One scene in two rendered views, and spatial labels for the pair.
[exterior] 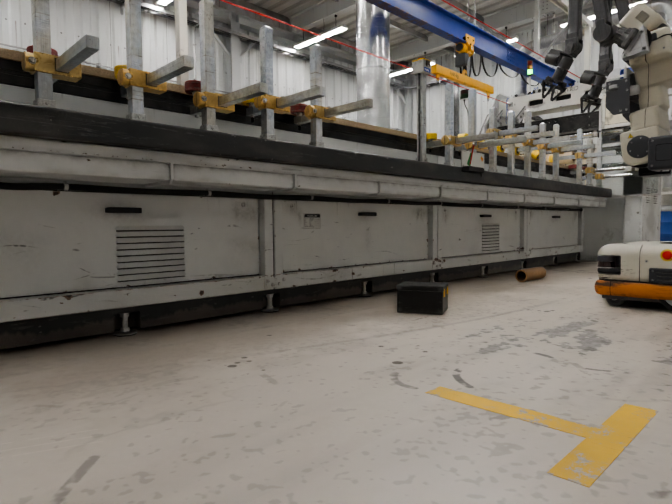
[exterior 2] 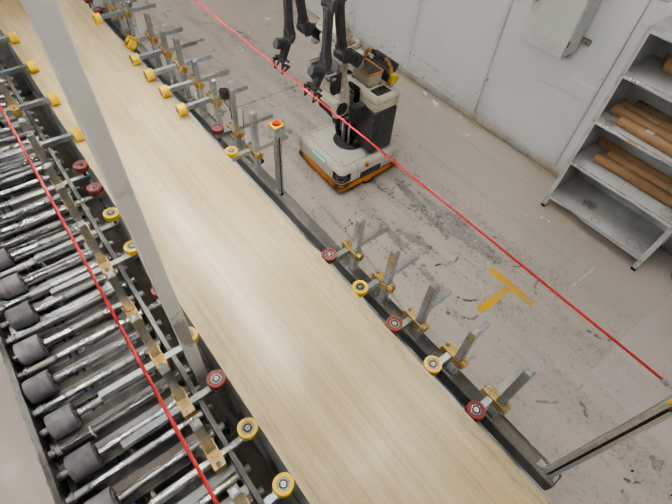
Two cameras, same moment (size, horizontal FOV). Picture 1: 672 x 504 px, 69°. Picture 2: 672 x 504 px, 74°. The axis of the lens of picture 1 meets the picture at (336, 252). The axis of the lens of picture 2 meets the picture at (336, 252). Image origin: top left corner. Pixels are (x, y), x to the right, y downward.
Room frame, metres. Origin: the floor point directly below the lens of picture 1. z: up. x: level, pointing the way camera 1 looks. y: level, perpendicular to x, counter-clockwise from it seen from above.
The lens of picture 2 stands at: (2.10, 1.58, 2.71)
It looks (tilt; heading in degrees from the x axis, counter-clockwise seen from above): 51 degrees down; 272
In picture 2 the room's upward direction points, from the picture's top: 6 degrees clockwise
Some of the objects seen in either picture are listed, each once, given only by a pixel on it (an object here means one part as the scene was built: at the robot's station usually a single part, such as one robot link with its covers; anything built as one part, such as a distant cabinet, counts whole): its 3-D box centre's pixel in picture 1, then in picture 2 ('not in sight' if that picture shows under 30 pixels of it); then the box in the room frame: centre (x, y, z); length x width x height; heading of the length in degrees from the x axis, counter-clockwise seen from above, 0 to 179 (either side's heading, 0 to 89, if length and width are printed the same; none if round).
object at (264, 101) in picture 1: (272, 104); (383, 281); (1.89, 0.24, 0.84); 0.14 x 0.06 x 0.05; 135
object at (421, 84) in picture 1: (421, 118); (278, 165); (2.57, -0.45, 0.93); 0.05 x 0.05 x 0.45; 45
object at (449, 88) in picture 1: (449, 127); (255, 143); (2.76, -0.64, 0.91); 0.04 x 0.04 x 0.48; 45
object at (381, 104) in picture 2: not in sight; (361, 105); (2.15, -1.69, 0.59); 0.55 x 0.34 x 0.83; 134
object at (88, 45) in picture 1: (64, 65); (499, 389); (1.35, 0.73, 0.82); 0.43 x 0.03 x 0.04; 45
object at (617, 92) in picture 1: (628, 95); (326, 72); (2.42, -1.43, 0.99); 0.28 x 0.16 x 0.22; 134
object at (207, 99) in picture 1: (214, 102); (416, 319); (1.72, 0.41, 0.81); 0.14 x 0.06 x 0.05; 135
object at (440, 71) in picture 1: (464, 79); not in sight; (7.85, -2.05, 2.65); 1.71 x 0.09 x 0.32; 135
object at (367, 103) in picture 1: (330, 113); (357, 244); (2.05, 0.02, 0.84); 0.43 x 0.03 x 0.04; 45
